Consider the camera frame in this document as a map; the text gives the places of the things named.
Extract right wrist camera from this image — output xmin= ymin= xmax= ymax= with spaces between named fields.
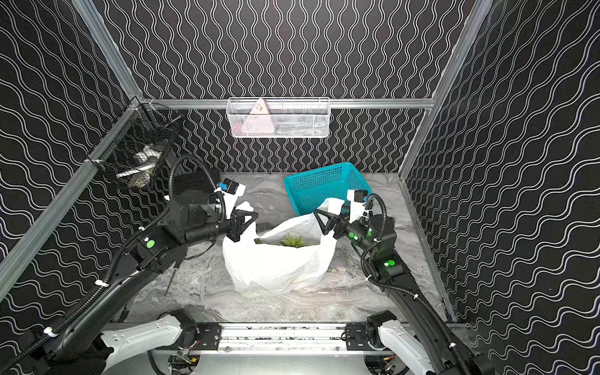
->
xmin=347 ymin=190 xmax=371 ymax=225

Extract teal plastic basket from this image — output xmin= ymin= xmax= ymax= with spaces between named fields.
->
xmin=284 ymin=162 xmax=372 ymax=216

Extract items in wire basket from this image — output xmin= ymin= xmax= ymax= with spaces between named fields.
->
xmin=116 ymin=145 xmax=162 ymax=188

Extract clear wall basket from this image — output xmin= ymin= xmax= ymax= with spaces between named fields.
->
xmin=226 ymin=97 xmax=331 ymax=138

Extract pineapple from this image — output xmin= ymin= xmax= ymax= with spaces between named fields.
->
xmin=281 ymin=234 xmax=307 ymax=248

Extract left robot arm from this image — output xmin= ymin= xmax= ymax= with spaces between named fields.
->
xmin=1 ymin=155 xmax=259 ymax=374

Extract yellow black screwdriver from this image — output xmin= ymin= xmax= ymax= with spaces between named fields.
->
xmin=163 ymin=262 xmax=181 ymax=297

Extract white plastic bag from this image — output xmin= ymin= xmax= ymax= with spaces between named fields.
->
xmin=222 ymin=213 xmax=337 ymax=294

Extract pink triangle card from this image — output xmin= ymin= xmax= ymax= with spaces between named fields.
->
xmin=240 ymin=98 xmax=275 ymax=136

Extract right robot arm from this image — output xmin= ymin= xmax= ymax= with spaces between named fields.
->
xmin=313 ymin=191 xmax=495 ymax=374

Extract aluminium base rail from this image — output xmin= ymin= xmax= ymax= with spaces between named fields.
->
xmin=93 ymin=321 xmax=470 ymax=355

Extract black wire basket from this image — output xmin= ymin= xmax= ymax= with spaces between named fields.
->
xmin=91 ymin=102 xmax=184 ymax=191

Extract black tool case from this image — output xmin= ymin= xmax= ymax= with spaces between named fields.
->
xmin=169 ymin=170 xmax=216 ymax=200

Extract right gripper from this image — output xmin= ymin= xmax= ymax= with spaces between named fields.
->
xmin=316 ymin=201 xmax=378 ymax=261

